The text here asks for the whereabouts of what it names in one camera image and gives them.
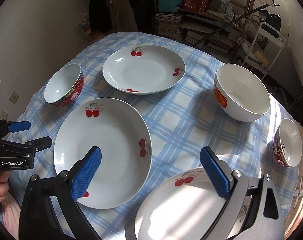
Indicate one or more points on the pink trousers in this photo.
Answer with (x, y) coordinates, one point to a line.
(10, 213)

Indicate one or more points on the blue checkered tablecloth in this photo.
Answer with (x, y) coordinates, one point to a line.
(179, 120)

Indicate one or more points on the beige hanging garment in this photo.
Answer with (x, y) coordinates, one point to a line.
(122, 10)

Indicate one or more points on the dark metal pole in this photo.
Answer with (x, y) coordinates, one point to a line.
(229, 25)

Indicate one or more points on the white wall socket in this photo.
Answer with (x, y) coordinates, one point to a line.
(14, 97)
(3, 113)

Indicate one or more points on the large white bowl orange label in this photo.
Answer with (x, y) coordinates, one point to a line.
(241, 90)

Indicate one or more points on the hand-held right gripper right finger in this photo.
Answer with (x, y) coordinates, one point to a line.
(214, 172)

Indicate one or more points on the white cherry print plate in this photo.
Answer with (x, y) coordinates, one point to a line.
(171, 205)
(111, 140)
(144, 72)

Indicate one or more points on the stack of books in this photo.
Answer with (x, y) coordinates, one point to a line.
(169, 25)

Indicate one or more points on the white utility cart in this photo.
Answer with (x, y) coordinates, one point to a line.
(269, 45)

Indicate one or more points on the printed bag on floor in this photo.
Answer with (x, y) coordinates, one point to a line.
(89, 27)

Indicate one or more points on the pile of papers and books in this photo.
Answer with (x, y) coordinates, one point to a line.
(211, 38)

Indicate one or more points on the small red patterned bowl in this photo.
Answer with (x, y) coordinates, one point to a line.
(290, 140)

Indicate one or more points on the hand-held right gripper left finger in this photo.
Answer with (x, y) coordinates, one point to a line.
(87, 175)

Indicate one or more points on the dark hanging clothes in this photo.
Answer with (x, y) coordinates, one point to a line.
(99, 5)

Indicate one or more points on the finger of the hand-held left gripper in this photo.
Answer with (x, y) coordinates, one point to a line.
(20, 126)
(41, 142)

